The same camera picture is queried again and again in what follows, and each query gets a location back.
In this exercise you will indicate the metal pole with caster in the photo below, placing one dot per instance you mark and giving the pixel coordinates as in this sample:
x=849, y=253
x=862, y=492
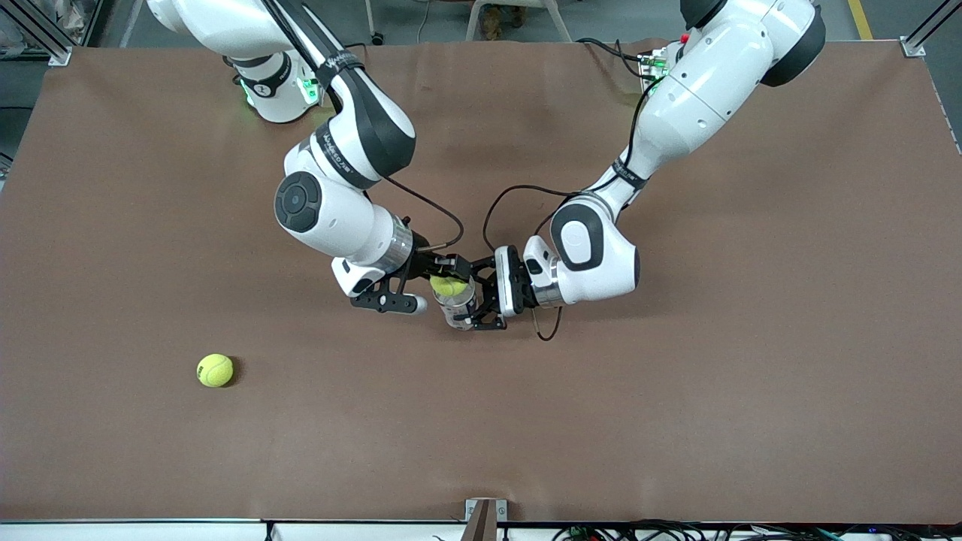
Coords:
x=376, y=36

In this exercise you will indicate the white table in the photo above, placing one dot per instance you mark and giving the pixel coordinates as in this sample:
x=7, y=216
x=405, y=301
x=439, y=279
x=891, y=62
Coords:
x=150, y=532

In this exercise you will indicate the yellow tennis ball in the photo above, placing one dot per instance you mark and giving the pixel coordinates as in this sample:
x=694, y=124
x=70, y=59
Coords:
x=449, y=287
x=215, y=370

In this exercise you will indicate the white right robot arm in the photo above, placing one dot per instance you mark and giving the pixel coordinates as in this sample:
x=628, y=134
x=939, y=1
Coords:
x=331, y=218

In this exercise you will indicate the brown table cover sheet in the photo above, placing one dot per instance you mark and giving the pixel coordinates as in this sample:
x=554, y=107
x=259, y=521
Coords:
x=676, y=413

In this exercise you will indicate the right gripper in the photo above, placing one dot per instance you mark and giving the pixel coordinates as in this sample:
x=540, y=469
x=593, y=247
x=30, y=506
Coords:
x=425, y=264

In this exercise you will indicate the small brown object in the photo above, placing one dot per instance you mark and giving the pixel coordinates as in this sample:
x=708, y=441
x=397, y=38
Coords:
x=496, y=26

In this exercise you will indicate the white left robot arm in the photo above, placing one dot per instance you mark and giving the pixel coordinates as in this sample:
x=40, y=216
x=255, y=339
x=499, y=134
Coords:
x=706, y=83

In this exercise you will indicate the white stool legs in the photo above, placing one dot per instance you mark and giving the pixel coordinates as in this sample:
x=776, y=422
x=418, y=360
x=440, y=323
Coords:
x=560, y=25

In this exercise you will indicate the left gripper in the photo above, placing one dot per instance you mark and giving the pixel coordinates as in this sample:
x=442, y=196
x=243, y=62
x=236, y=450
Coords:
x=519, y=288

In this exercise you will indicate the silver aluminium frame profile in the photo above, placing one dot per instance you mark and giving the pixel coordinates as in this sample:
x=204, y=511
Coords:
x=56, y=51
x=913, y=49

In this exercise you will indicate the blue white tennis ball can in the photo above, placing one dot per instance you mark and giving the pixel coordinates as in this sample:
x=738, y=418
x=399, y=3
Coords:
x=457, y=312

